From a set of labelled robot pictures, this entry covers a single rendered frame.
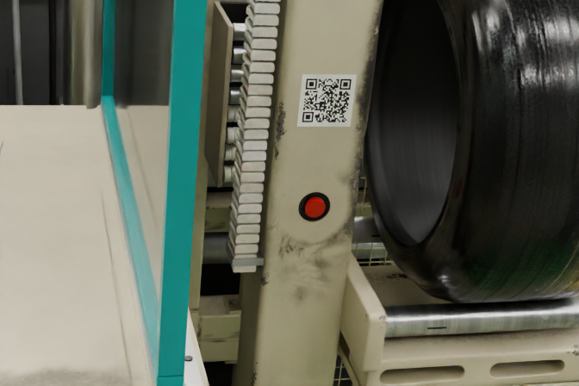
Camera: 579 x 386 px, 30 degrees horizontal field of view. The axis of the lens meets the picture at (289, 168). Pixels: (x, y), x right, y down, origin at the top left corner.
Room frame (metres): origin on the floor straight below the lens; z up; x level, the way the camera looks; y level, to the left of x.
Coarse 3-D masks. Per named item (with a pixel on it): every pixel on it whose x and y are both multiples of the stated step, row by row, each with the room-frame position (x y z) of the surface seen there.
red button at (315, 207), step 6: (312, 198) 1.36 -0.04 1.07; (318, 198) 1.36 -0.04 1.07; (306, 204) 1.36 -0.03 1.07; (312, 204) 1.36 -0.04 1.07; (318, 204) 1.36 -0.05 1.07; (324, 204) 1.36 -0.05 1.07; (306, 210) 1.35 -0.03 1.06; (312, 210) 1.36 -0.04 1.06; (318, 210) 1.36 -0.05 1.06; (324, 210) 1.36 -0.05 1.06; (312, 216) 1.36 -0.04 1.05
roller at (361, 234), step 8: (360, 216) 1.63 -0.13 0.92; (368, 216) 1.63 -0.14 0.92; (360, 224) 1.60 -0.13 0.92; (368, 224) 1.61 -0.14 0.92; (360, 232) 1.60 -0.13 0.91; (368, 232) 1.60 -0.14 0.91; (376, 232) 1.60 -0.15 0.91; (352, 240) 1.59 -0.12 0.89; (360, 240) 1.60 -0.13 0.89; (368, 240) 1.60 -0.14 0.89; (376, 240) 1.61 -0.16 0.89
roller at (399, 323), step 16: (432, 304) 1.36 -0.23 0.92; (448, 304) 1.37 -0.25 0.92; (464, 304) 1.37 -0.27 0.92; (480, 304) 1.37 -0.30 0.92; (496, 304) 1.38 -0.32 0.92; (512, 304) 1.38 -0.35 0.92; (528, 304) 1.39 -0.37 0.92; (544, 304) 1.39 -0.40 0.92; (560, 304) 1.40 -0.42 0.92; (576, 304) 1.41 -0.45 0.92; (400, 320) 1.32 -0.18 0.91; (416, 320) 1.33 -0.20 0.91; (432, 320) 1.34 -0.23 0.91; (448, 320) 1.34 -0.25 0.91; (464, 320) 1.35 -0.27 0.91; (480, 320) 1.35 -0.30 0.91; (496, 320) 1.36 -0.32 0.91; (512, 320) 1.37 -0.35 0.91; (528, 320) 1.37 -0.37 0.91; (544, 320) 1.38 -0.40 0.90; (560, 320) 1.39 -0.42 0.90; (576, 320) 1.39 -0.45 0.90; (400, 336) 1.33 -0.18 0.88
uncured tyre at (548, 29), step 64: (384, 0) 1.64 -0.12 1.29; (448, 0) 1.40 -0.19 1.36; (512, 0) 1.34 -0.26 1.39; (576, 0) 1.36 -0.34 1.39; (384, 64) 1.73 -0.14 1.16; (448, 64) 1.78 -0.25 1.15; (512, 64) 1.28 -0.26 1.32; (576, 64) 1.29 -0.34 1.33; (384, 128) 1.71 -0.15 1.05; (448, 128) 1.75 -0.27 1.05; (512, 128) 1.25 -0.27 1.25; (576, 128) 1.26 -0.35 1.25; (384, 192) 1.57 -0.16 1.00; (448, 192) 1.30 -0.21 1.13; (512, 192) 1.23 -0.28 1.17; (576, 192) 1.25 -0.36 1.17; (448, 256) 1.29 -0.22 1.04; (512, 256) 1.25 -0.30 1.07; (576, 256) 1.27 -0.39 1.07
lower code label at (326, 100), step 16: (304, 80) 1.35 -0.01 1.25; (320, 80) 1.36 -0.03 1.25; (336, 80) 1.36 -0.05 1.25; (352, 80) 1.37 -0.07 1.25; (304, 96) 1.35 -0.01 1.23; (320, 96) 1.36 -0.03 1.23; (336, 96) 1.36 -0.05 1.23; (352, 96) 1.37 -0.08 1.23; (304, 112) 1.35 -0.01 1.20; (320, 112) 1.36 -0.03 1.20; (336, 112) 1.36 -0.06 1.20
